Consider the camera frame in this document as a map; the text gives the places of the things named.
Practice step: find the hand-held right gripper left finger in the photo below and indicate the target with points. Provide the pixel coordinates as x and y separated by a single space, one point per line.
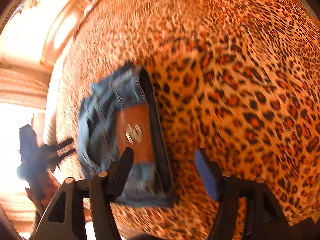
122 175

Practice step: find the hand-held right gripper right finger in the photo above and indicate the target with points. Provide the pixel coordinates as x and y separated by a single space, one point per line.
206 175

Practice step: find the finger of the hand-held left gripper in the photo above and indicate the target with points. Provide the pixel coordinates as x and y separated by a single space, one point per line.
66 153
64 142

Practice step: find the blue denim pants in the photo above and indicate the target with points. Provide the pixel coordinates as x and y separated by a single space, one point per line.
105 120

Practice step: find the person's left forearm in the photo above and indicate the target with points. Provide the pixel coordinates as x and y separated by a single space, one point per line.
45 192

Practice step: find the leopard print blanket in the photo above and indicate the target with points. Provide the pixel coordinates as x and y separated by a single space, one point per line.
225 80

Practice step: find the wooden headboard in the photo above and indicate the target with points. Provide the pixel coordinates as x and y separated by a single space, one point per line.
62 30

